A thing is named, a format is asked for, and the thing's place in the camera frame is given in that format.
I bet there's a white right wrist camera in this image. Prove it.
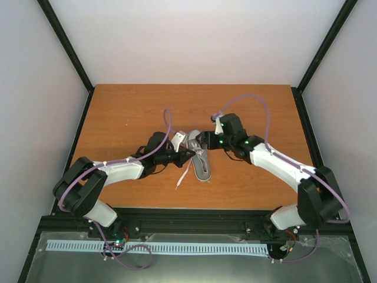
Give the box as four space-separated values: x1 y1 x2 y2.
211 112 224 135

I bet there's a grey metal base plate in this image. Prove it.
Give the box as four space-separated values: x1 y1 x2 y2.
27 232 362 282

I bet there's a light blue slotted cable duct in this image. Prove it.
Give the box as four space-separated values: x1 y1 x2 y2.
45 239 269 257

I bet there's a black aluminium frame post left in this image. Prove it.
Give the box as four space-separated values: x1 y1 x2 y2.
37 0 95 94

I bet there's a grey canvas sneaker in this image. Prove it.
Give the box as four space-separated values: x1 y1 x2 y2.
186 130 211 182

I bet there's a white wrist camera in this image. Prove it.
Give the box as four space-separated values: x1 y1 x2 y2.
211 112 224 135
171 131 187 152

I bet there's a white shoelace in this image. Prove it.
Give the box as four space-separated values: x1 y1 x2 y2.
175 139 211 190

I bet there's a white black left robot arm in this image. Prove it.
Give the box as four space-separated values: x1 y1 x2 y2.
52 132 196 238

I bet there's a black table side rail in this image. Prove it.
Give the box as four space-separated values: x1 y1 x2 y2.
18 87 95 282
291 87 371 282

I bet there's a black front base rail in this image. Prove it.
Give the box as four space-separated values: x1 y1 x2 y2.
36 208 354 242

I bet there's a black aluminium frame post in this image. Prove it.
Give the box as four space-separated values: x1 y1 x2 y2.
296 0 358 96
37 0 95 94

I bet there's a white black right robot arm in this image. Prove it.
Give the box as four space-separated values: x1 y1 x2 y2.
195 113 345 230

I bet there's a black right table side rail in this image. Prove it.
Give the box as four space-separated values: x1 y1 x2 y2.
291 87 371 282

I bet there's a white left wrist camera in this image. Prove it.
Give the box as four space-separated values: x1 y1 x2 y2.
171 131 187 152

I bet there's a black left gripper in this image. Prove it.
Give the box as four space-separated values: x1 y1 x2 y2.
156 146 196 169

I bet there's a black left table side rail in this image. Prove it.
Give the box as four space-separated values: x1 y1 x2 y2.
18 87 95 282

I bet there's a black aluminium frame post right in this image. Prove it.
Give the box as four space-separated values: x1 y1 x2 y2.
296 0 358 96

